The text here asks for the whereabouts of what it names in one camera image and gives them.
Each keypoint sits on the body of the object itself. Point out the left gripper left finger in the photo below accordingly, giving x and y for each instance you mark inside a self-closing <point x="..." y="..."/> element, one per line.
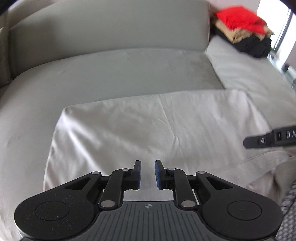
<point x="115" y="185"/>

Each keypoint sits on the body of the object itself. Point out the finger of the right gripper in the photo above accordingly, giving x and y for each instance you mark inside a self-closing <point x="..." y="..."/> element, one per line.
<point x="279" y="137"/>

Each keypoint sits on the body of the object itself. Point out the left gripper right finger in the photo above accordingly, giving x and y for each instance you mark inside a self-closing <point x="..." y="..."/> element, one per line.
<point x="175" y="180"/>

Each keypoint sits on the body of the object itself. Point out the white t-shirt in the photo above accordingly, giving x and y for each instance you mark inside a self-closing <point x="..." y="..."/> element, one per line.
<point x="190" y="130"/>

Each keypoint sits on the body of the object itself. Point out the black folded garments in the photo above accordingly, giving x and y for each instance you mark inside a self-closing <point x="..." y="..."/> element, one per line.
<point x="252" y="45"/>

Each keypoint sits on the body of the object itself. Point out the patterned rug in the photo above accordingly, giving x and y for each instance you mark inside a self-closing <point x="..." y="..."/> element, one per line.
<point x="287" y="228"/>

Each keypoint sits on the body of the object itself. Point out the beige folded garment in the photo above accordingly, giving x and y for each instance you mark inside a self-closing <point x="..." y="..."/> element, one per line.
<point x="238" y="34"/>

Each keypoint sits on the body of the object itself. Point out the red folded garment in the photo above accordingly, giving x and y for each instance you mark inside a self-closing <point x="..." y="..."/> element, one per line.
<point x="240" y="17"/>

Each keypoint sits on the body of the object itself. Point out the grey sofa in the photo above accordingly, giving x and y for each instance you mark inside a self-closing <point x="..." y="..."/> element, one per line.
<point x="71" y="52"/>

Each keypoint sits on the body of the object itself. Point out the front grey throw pillow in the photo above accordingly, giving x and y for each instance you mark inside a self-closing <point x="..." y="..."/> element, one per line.
<point x="5" y="74"/>

